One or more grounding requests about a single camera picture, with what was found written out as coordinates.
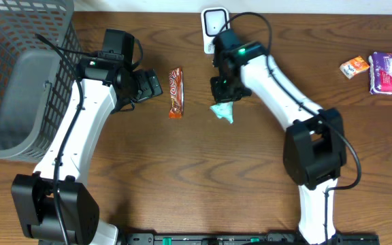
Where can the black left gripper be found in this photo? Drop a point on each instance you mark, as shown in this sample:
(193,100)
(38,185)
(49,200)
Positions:
(150,86)

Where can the white barcode scanner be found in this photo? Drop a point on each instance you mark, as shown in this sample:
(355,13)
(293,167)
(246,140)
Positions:
(212,19)

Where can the orange brown chocolate bar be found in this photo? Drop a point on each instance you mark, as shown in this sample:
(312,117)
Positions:
(176,93)

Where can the small orange snack packet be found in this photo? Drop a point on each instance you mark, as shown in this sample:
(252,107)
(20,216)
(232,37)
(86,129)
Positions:
(354,66)

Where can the dark grey plastic basket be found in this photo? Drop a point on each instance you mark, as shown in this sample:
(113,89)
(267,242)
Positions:
(38,47)

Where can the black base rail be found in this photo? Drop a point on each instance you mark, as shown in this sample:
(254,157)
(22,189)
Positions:
(281,238)

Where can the red purple snack packet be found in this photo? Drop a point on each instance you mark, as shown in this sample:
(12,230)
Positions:
(380,73)

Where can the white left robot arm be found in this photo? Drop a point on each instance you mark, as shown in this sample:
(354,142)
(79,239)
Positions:
(53,204)

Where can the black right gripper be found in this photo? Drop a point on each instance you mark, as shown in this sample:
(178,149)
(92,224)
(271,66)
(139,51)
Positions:
(220,96)

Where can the teal wrapper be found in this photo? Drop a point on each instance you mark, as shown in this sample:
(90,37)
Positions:
(223,110)

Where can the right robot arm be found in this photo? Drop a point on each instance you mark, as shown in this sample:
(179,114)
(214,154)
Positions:
(314,150)

